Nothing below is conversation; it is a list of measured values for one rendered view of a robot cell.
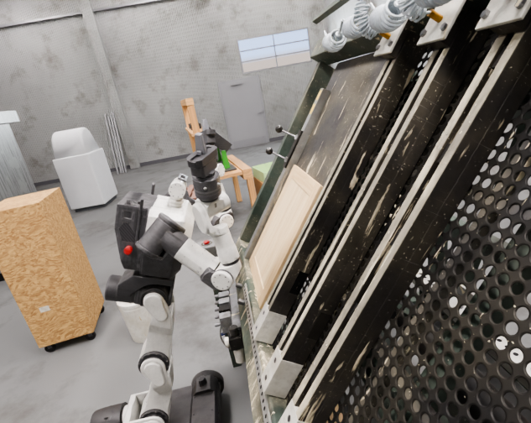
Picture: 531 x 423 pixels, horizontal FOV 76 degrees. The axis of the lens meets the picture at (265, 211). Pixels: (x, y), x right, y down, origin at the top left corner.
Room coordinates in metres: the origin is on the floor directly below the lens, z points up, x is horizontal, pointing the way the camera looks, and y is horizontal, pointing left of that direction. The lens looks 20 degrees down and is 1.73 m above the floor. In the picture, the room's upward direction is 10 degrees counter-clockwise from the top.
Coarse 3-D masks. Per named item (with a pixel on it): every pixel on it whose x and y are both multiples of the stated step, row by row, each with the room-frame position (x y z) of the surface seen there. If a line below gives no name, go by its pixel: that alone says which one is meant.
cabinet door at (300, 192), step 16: (304, 176) 1.43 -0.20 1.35; (288, 192) 1.54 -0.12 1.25; (304, 192) 1.35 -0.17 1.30; (288, 208) 1.44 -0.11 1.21; (304, 208) 1.25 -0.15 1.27; (272, 224) 1.55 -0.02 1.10; (288, 224) 1.34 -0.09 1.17; (304, 224) 1.21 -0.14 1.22; (272, 240) 1.44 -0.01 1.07; (288, 240) 1.25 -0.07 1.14; (256, 256) 1.55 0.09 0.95; (272, 256) 1.34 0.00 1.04; (288, 256) 1.20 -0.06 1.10; (256, 272) 1.43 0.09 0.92; (272, 272) 1.24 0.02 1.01; (256, 288) 1.33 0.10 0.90; (272, 288) 1.19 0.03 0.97
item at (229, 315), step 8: (232, 288) 1.63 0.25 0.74; (216, 296) 1.60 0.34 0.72; (224, 296) 1.53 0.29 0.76; (232, 296) 1.54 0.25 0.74; (216, 304) 1.54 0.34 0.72; (224, 304) 1.47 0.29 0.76; (232, 304) 1.48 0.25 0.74; (224, 312) 1.38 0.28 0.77; (232, 312) 1.41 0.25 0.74; (224, 320) 1.34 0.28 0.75; (232, 320) 1.35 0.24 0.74; (240, 320) 1.24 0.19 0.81; (224, 328) 1.34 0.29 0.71; (232, 328) 1.22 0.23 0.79; (240, 328) 1.29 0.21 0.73; (232, 336) 1.21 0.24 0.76; (240, 336) 1.21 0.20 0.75; (224, 344) 1.36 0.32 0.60; (232, 344) 1.20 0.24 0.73; (240, 344) 1.20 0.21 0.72; (240, 352) 1.21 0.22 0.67; (240, 360) 1.21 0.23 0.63
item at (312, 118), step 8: (320, 88) 1.73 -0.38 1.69; (320, 96) 1.69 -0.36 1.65; (328, 96) 1.69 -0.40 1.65; (320, 104) 1.69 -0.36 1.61; (312, 112) 1.68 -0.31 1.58; (312, 120) 1.68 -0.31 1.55; (304, 128) 1.69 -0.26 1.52; (312, 128) 1.68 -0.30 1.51; (304, 136) 1.68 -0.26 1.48; (304, 144) 1.68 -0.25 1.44; (296, 152) 1.67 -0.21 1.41; (296, 160) 1.67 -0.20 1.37; (288, 168) 1.67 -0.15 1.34; (280, 176) 1.70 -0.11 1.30; (288, 176) 1.67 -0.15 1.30; (280, 184) 1.67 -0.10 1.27; (280, 192) 1.66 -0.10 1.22; (272, 200) 1.66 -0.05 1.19; (272, 208) 1.66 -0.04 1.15; (264, 216) 1.66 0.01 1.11; (264, 224) 1.66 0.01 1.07; (256, 232) 1.65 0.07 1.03; (256, 240) 1.65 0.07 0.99; (248, 248) 1.65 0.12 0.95; (248, 256) 1.64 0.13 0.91
